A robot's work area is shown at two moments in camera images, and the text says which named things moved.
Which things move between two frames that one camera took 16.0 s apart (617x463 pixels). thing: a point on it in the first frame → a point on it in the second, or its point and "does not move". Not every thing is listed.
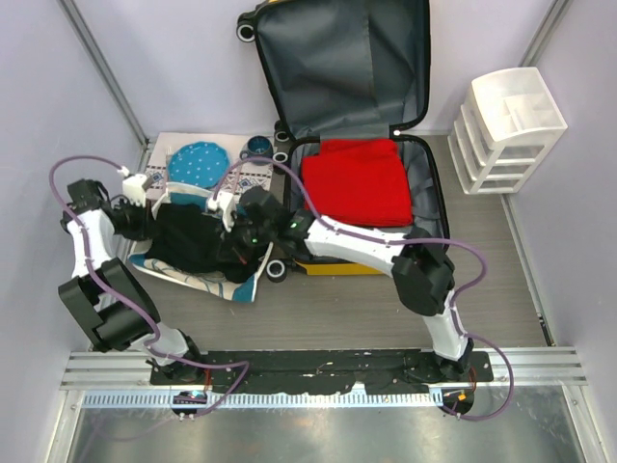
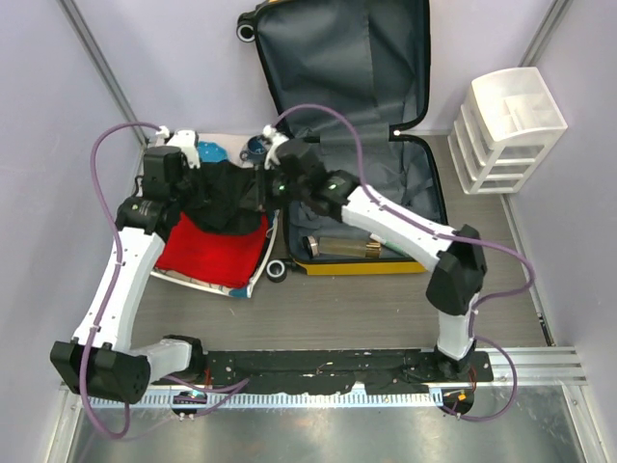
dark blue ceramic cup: (259, 147) does not move
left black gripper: (146, 227) → (199, 174)
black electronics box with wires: (337, 371) does not move
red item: (360, 181) → (230, 259)
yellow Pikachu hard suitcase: (353, 70) does not move
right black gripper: (231, 246) → (264, 175)
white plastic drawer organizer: (505, 131) does not move
